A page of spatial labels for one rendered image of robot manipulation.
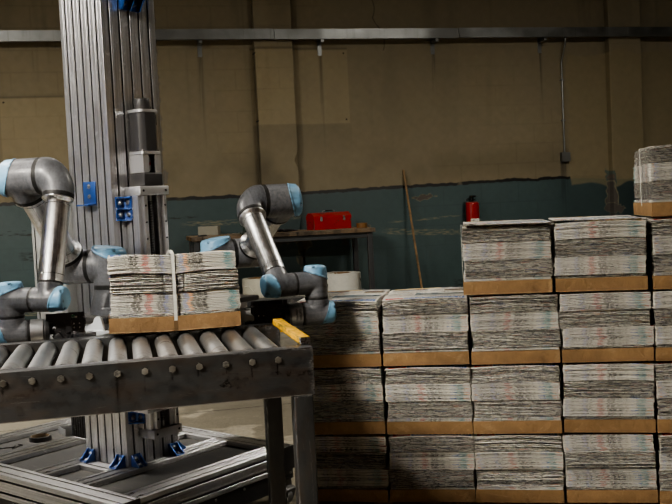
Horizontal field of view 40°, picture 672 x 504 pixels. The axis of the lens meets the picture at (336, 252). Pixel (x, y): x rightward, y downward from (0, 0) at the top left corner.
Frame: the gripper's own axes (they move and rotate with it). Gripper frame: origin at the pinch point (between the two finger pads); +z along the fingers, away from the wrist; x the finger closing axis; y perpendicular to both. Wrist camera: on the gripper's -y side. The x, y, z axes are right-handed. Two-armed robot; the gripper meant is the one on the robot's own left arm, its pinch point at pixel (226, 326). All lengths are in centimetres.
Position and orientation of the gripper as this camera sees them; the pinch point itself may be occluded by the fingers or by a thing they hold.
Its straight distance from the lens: 298.9
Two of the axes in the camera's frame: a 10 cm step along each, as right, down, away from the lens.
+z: -9.7, 0.6, -2.3
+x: 2.3, -0.5, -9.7
